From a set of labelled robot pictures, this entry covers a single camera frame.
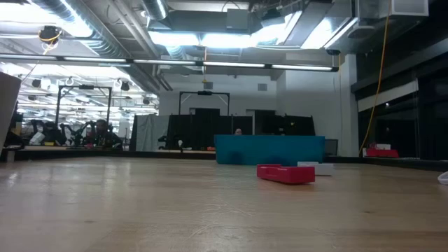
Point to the red rectangular box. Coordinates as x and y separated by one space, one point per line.
287 174

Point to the white charger block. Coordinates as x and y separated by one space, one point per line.
323 169

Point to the person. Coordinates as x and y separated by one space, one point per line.
103 136
238 132

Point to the black partition screen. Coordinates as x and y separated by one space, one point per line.
283 122
203 129

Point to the blue plastic bin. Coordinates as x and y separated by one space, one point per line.
269 148

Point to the overhead LED light bar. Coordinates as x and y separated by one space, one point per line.
231 64

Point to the grey fabric screen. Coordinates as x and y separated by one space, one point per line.
150 133

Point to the grey monitor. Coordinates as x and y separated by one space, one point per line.
331 147

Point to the red storage bin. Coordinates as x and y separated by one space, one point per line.
381 153

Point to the small white box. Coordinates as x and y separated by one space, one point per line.
383 146

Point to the grey tilted panel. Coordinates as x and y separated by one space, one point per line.
7 105

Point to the black rig gantry frame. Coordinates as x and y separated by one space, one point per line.
204 93
85 87

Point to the black table frame rail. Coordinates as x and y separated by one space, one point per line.
105 154

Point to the black overhead camera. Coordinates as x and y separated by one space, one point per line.
49 35

